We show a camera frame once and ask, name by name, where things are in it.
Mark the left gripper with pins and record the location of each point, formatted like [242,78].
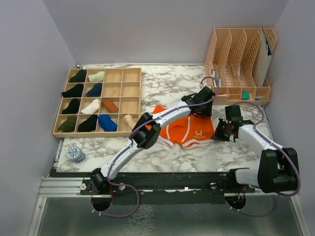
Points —
[206,113]

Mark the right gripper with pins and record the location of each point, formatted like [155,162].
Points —
[218,135]

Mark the bright orange underwear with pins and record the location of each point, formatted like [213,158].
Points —
[188,132]

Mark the rust brown underwear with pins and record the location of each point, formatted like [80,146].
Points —
[110,105]

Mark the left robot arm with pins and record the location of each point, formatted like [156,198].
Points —
[147,130]

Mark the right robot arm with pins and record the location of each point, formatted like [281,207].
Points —
[278,169]

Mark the beige rolled underwear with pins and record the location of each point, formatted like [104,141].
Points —
[130,122]

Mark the blue rolled underwear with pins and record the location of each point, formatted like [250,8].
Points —
[106,123]

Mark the navy rolled underwear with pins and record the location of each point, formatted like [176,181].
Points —
[95,91]

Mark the light green rolled underwear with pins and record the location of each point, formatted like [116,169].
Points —
[97,77]

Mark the white rolled underwear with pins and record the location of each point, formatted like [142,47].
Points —
[89,107]

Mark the black rolled underwear bottom row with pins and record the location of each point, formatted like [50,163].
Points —
[88,125]

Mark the black rolled underwear top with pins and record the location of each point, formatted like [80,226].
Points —
[79,77]

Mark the black rolled underwear second row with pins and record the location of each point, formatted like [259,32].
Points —
[74,92]

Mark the black rolled underwear third row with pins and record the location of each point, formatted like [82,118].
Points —
[70,106]

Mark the dark green rolled underwear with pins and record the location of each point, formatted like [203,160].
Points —
[68,125]

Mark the green object in rack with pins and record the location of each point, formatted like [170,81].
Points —
[245,96]

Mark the pink plastic file rack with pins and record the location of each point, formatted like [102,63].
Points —
[231,55]

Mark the white board in rack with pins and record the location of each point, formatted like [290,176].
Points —
[263,59]

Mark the wooden compartment organizer tray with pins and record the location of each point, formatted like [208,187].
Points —
[123,84]

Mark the blue white round tin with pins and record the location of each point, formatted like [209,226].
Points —
[75,154]

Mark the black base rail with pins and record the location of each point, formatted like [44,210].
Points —
[214,188]

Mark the aluminium extrusion rail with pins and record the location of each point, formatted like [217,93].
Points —
[70,187]

